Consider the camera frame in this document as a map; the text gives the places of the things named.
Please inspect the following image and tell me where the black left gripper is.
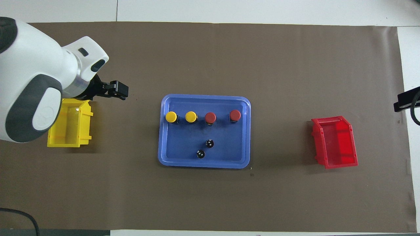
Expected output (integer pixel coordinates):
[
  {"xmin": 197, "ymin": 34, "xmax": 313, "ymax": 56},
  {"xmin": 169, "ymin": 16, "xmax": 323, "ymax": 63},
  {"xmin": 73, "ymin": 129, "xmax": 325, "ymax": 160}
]
[{"xmin": 77, "ymin": 75, "xmax": 129, "ymax": 101}]

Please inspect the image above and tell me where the blue plastic tray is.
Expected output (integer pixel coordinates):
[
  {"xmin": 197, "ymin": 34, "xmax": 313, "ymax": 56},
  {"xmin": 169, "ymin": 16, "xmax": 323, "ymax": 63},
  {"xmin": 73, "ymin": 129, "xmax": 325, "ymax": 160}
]
[{"xmin": 158, "ymin": 94, "xmax": 251, "ymax": 169}]

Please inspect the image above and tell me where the yellow plastic bin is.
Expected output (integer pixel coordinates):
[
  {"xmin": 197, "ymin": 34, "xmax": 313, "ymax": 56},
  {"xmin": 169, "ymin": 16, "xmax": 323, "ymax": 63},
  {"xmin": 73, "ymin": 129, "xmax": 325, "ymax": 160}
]
[{"xmin": 47, "ymin": 98, "xmax": 94, "ymax": 148}]

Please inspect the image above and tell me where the red plastic bin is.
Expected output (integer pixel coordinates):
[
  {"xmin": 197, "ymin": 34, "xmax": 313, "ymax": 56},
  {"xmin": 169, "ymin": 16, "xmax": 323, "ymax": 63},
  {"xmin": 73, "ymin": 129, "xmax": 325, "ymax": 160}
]
[{"xmin": 311, "ymin": 115, "xmax": 358, "ymax": 169}]

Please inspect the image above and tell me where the brown paper table mat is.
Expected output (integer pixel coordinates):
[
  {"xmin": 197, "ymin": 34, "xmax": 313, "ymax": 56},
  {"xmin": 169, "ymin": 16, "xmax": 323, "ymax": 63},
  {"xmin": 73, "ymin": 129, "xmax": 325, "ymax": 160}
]
[{"xmin": 0, "ymin": 22, "xmax": 417, "ymax": 232}]

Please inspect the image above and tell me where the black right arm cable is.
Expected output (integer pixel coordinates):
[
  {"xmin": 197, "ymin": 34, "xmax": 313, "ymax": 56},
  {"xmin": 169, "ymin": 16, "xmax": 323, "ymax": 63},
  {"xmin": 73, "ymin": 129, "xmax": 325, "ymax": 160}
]
[{"xmin": 410, "ymin": 91, "xmax": 420, "ymax": 126}]

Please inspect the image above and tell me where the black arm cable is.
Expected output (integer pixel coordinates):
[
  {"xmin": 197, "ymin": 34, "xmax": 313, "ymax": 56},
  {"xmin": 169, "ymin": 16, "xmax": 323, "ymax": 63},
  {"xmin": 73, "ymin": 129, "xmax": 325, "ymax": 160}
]
[
  {"xmin": 410, "ymin": 91, "xmax": 420, "ymax": 126},
  {"xmin": 0, "ymin": 207, "xmax": 40, "ymax": 236}
]

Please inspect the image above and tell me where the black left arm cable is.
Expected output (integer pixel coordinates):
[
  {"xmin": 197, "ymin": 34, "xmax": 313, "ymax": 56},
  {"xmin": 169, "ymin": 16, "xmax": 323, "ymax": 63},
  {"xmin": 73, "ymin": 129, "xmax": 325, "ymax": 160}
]
[{"xmin": 0, "ymin": 207, "xmax": 40, "ymax": 236}]

